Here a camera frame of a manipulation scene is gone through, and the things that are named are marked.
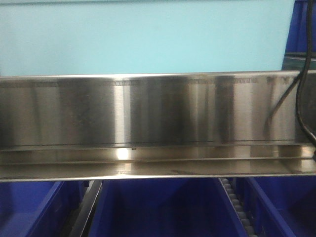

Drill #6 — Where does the light blue bin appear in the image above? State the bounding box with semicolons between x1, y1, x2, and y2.
0;0;294;76

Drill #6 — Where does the dark blue bin lower centre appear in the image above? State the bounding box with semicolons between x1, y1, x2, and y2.
89;178;247;237

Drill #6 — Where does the dark blue bin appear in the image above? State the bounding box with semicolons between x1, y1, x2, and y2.
0;181;85;237
89;178;247;237
233;176;316;237

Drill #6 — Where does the white roller track right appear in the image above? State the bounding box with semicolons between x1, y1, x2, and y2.
219;177;257;237

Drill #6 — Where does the dark blue bin lower left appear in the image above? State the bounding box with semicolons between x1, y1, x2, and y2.
0;181;85;237

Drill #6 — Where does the dark blue bin lower right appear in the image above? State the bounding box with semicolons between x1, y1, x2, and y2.
233;176;316;237

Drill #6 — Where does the stainless steel shelf front rail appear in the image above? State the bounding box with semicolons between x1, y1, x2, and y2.
0;71;316;182

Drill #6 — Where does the black cable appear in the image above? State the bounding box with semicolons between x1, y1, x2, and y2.
296;0;316;158

